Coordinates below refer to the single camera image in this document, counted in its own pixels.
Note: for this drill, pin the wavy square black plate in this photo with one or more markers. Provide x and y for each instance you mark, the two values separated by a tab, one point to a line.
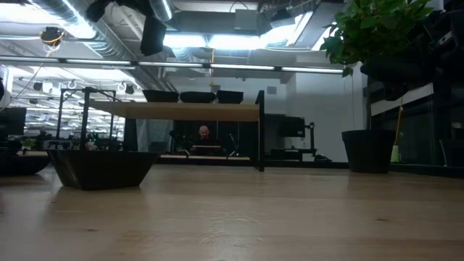
101	170
160	96

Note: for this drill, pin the green leafy plant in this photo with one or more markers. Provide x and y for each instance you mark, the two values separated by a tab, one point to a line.
373	29

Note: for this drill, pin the dark background desk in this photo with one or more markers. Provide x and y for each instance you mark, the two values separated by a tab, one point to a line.
290	154

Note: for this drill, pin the black background station frame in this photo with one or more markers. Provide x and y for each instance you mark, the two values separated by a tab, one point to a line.
85	108

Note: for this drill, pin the long ceiling light bar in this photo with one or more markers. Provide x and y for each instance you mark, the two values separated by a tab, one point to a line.
253	67

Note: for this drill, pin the dark laptop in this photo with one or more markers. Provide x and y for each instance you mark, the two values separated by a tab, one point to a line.
206	149

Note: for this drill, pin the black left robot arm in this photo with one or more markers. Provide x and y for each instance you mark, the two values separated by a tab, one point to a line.
127	5

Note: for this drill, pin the grey wall vent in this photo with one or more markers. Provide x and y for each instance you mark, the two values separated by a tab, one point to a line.
272	90
215	88

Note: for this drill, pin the large black monitor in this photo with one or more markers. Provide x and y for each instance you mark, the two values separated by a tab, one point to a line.
12	121

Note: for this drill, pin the black plant pot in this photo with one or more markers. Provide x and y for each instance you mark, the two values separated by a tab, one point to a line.
368	152

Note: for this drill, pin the seated person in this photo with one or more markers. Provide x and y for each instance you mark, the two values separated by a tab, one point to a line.
204	136

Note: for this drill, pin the silver ventilation duct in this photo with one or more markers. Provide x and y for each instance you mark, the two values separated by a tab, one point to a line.
161	9

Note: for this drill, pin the wooden shelf with black frame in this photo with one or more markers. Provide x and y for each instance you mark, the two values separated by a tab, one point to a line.
181	111

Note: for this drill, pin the round black yellow ceiling device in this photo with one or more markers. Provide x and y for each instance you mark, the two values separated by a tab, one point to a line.
51	35

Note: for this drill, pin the black monitor on arm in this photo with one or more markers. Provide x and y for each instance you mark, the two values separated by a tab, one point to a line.
290	127

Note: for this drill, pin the dark chair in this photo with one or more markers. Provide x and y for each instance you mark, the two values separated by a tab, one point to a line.
453	152

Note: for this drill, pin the translucent plastic sheet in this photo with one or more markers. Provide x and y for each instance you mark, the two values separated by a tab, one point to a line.
154	136

